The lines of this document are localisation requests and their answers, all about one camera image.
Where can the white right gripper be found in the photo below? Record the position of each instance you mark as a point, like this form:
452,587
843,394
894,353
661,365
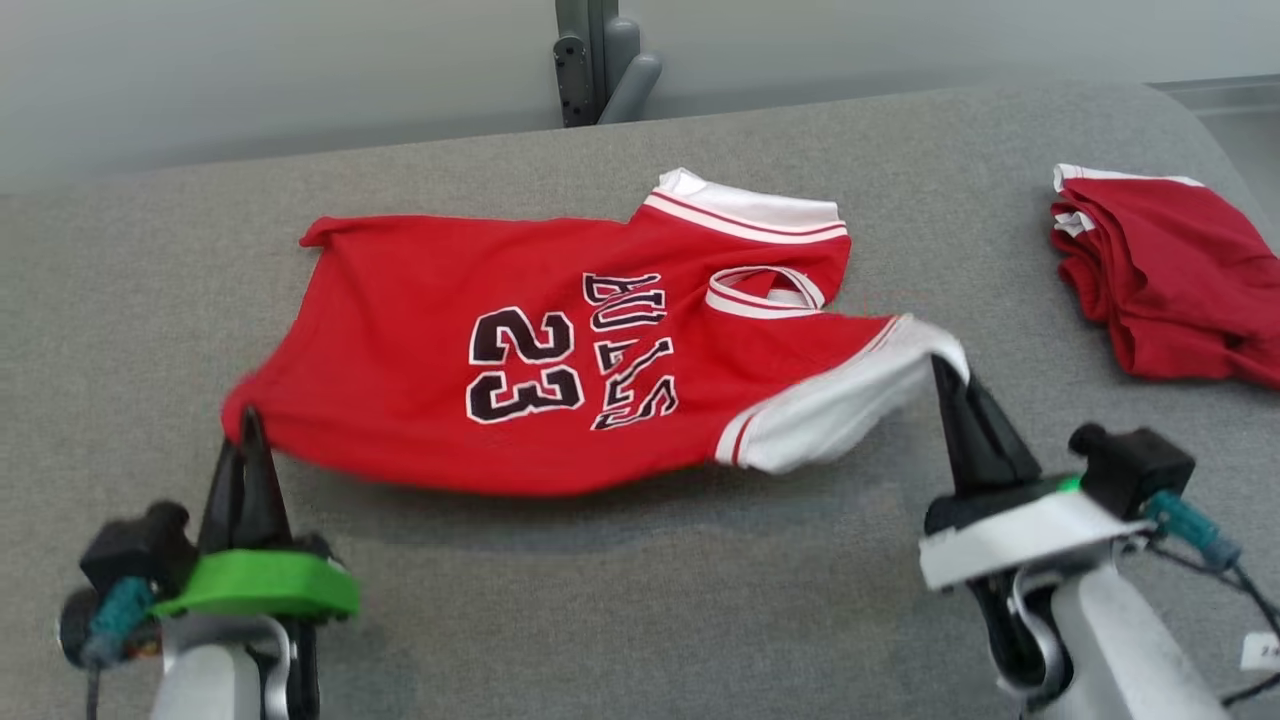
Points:
1020,530

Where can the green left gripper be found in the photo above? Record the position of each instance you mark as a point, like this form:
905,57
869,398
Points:
260,585

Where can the red Bulls 23 jersey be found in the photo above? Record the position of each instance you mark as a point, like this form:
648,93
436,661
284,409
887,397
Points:
400,350

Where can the red shorts with white trim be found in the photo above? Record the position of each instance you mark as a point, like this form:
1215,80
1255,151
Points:
1180,280

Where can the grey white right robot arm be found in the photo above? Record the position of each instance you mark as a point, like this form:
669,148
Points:
1120,650

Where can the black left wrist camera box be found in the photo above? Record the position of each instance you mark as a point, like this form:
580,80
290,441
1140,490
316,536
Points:
140,545

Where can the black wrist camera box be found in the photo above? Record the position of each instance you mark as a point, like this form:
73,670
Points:
1140,470
140,545

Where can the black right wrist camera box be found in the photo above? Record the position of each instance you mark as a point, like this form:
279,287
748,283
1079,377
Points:
1140,470

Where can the teal left camera connector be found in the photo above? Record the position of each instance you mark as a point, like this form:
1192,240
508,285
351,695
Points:
120,615

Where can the teal camera connector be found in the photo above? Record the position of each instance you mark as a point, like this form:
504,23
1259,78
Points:
120,615
1190,525

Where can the teal right camera connector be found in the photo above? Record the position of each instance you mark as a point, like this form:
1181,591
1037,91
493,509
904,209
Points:
1190,525

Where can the grey metal stand bracket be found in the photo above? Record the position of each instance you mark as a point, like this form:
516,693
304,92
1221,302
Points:
620,70

